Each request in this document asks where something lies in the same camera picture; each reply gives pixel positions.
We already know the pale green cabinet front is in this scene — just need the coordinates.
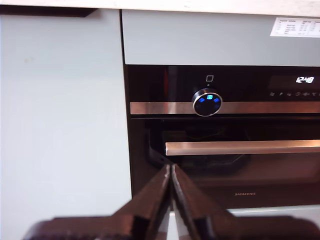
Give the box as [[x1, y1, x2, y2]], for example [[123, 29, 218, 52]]
[[0, 8, 133, 240]]

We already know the pale green drawer front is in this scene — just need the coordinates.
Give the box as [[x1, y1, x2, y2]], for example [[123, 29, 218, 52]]
[[228, 204, 320, 218]]

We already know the oven knob with blue icons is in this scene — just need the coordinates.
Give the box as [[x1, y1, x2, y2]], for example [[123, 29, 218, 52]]
[[191, 87, 224, 117]]

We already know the steel oven door handle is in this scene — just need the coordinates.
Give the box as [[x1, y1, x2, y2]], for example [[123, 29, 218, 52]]
[[165, 139, 320, 156]]

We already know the white printed label sticker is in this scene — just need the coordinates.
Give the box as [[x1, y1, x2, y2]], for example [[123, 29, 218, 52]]
[[270, 16, 320, 39]]

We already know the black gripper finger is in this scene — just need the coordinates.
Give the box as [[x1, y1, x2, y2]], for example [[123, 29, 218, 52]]
[[171, 163, 235, 240], [112, 164, 173, 240]]

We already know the black built-in oven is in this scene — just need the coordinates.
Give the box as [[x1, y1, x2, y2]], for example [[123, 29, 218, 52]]
[[123, 64, 320, 210]]

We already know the grey-green filler panel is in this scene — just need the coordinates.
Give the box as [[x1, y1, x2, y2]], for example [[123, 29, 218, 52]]
[[121, 9, 320, 67]]

